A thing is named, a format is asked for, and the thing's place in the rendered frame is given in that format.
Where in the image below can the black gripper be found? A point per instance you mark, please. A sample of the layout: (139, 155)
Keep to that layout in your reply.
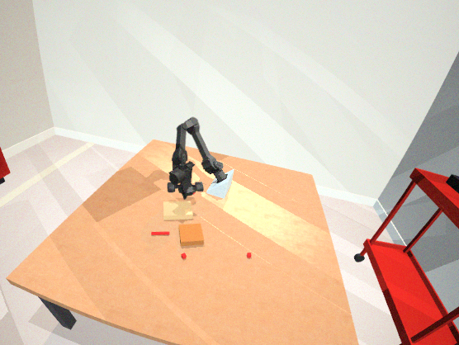
(171, 188)

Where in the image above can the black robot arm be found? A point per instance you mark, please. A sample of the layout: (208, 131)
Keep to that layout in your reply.
(181, 169)

